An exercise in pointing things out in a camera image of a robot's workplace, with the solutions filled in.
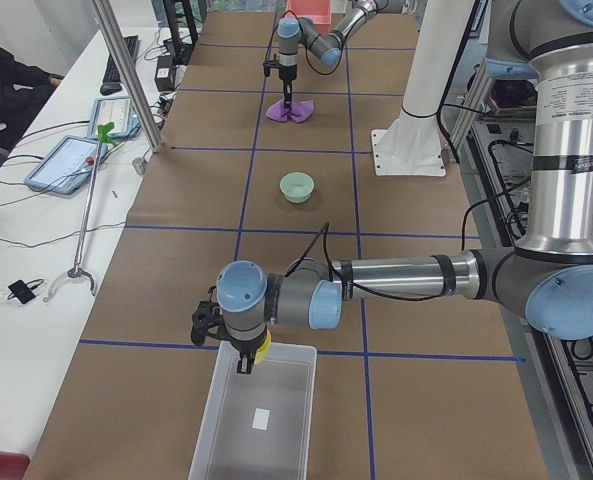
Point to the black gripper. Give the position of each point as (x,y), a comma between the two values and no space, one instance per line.
(244,348)
(287,76)

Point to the yellow plastic cup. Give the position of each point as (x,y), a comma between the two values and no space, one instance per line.
(263,349)

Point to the purple cleaning cloth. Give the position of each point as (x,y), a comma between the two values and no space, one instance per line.
(297,111)

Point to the white label in box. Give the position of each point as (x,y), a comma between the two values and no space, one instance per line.
(260,419)

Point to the clear plastic storage box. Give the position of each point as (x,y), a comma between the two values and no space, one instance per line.
(227,445)

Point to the pink plastic bin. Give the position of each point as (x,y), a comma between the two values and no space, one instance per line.
(319,11)

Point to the mint green bowl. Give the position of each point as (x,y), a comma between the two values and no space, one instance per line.
(297,187)

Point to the black power adapter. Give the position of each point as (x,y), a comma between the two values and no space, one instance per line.
(165,73)

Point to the small metal cylinder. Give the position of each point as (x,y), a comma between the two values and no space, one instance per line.
(139,165)

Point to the far teach pendant tablet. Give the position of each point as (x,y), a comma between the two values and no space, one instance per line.
(116,110)

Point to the teach pendant tablet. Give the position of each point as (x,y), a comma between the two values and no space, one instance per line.
(67,166)
(116,110)

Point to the black computer mouse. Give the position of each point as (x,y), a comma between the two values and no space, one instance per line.
(109,88)

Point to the reacher grabber tool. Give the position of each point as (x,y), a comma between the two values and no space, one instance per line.
(77,274)

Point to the near teach pendant tablet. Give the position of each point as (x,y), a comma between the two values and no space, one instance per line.
(67,166)

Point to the small black device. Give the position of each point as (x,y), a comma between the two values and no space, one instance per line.
(23,291)

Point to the seated person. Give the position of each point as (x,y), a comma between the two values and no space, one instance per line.
(24,90)

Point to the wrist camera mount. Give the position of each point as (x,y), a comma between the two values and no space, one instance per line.
(207,322)
(269,66)

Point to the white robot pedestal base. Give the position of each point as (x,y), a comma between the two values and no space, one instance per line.
(411,146)

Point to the aluminium frame post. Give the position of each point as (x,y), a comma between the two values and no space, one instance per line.
(117,48)

